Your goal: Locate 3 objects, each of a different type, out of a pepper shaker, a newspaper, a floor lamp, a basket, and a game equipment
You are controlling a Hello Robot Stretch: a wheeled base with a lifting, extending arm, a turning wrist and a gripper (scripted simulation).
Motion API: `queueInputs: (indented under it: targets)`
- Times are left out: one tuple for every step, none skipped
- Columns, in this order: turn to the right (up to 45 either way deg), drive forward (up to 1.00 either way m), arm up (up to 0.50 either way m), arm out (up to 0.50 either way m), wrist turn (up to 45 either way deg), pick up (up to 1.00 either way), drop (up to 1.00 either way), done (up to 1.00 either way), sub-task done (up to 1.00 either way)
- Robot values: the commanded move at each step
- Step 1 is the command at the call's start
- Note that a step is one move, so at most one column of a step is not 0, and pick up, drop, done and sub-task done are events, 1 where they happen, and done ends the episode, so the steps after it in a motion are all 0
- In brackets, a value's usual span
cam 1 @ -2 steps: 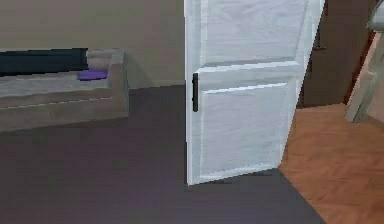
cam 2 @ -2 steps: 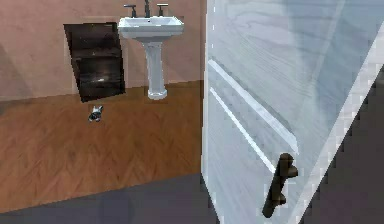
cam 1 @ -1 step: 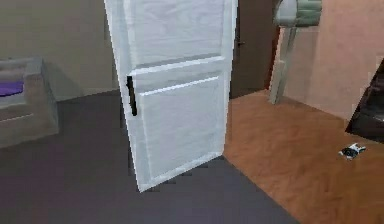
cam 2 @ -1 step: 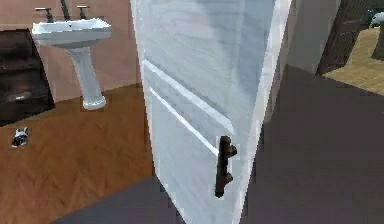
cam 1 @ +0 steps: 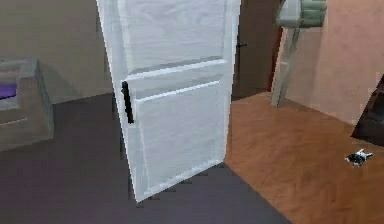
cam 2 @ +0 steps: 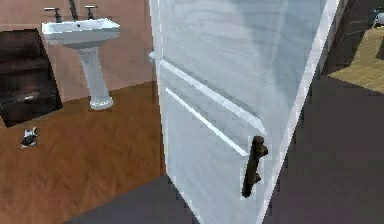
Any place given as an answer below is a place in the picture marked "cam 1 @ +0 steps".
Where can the small black white object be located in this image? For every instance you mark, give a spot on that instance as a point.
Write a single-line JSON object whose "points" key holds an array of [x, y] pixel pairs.
{"points": [[358, 157]]}

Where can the white panelled room door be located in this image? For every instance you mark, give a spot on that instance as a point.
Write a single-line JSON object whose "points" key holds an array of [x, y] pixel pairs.
{"points": [[173, 100]]}

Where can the dark brown cabinet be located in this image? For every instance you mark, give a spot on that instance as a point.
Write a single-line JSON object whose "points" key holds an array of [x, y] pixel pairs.
{"points": [[371, 116]]}

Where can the dark brown room door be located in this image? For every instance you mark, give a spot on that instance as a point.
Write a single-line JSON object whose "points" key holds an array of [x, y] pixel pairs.
{"points": [[255, 53]]}

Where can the grey box with purple inside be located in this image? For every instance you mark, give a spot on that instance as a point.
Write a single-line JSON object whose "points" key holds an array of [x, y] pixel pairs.
{"points": [[26, 106]]}

